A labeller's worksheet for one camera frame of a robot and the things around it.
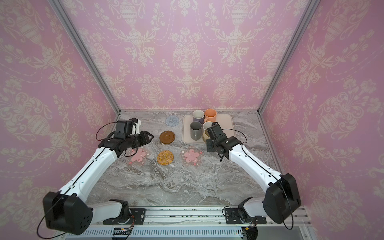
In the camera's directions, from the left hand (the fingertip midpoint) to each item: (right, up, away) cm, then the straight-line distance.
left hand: (152, 137), depth 81 cm
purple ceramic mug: (+26, +14, +28) cm, 41 cm away
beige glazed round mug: (+30, +1, +2) cm, 30 cm away
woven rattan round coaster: (+5, -14, +14) cm, 20 cm away
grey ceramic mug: (+24, +3, +14) cm, 28 cm away
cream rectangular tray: (+47, +9, +31) cm, 57 cm away
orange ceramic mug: (+35, +14, +27) cm, 46 cm away
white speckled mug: (+32, +7, +21) cm, 38 cm away
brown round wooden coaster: (+4, -2, +25) cm, 25 cm away
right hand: (+33, -3, +3) cm, 34 cm away
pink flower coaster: (+22, -14, +14) cm, 29 cm away
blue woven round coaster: (+6, +10, +33) cm, 35 cm away
